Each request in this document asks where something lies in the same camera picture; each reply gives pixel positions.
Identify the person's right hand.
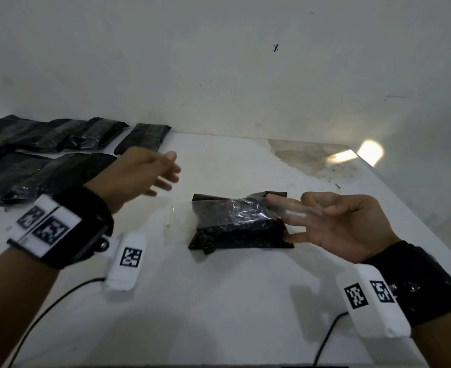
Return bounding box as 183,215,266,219
265,191,402,264

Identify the person's left hand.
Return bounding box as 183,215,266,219
84,146,182,215

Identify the black packet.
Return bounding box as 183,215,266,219
2,152,118,203
62,117,130,150
113,123,172,156

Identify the crinkled black plastic bag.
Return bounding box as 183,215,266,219
6,118,90,152

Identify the clear tape strip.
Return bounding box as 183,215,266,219
163,195,310,231

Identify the row of black plastic packets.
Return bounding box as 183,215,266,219
188,191,295,256

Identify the glossy black plastic bag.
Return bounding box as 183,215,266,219
0,151,53,205

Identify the person's left forearm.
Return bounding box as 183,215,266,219
0,247,61,368

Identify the black left wristband with markers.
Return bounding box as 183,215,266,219
6,186,115,271

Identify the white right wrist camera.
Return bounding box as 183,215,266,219
335,263,412,340

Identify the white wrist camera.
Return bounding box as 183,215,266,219
335,263,412,340
102,232,148,292

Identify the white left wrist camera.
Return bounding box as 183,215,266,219
102,232,148,292

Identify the black right camera cable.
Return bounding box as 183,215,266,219
311,311,349,368

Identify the black camera cable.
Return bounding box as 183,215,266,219
6,278,106,368
311,311,349,368

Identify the black left camera cable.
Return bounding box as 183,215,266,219
6,278,106,368

